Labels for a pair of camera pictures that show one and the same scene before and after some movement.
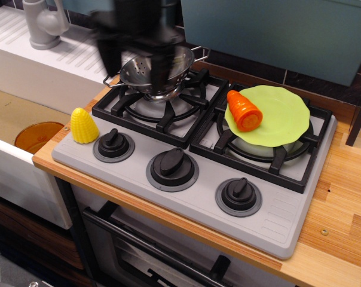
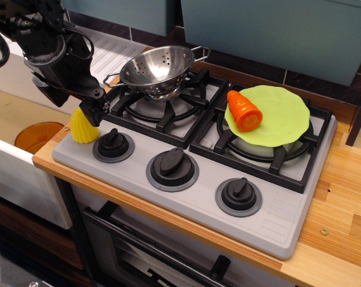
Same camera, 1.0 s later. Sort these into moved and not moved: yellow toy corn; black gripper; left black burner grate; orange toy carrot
Moved: black gripper
Not moved: yellow toy corn; left black burner grate; orange toy carrot
